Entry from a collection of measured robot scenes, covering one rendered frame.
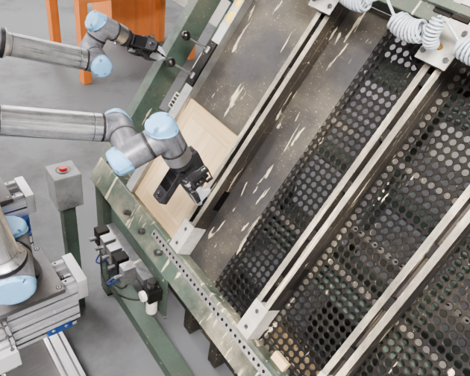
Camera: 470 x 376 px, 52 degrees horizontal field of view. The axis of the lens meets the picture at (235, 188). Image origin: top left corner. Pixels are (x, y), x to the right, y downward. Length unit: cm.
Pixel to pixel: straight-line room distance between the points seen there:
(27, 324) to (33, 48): 89
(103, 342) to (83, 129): 164
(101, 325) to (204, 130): 132
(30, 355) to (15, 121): 145
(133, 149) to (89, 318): 173
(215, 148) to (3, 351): 99
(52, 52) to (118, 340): 157
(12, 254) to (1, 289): 9
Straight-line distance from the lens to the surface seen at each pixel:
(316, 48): 172
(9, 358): 161
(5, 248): 131
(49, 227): 335
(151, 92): 223
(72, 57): 177
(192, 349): 269
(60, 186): 221
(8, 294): 139
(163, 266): 192
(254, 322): 160
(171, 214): 197
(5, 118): 125
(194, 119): 199
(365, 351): 143
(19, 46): 173
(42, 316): 172
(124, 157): 120
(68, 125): 127
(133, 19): 608
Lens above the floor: 225
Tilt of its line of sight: 38 degrees down
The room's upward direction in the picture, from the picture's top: 9 degrees clockwise
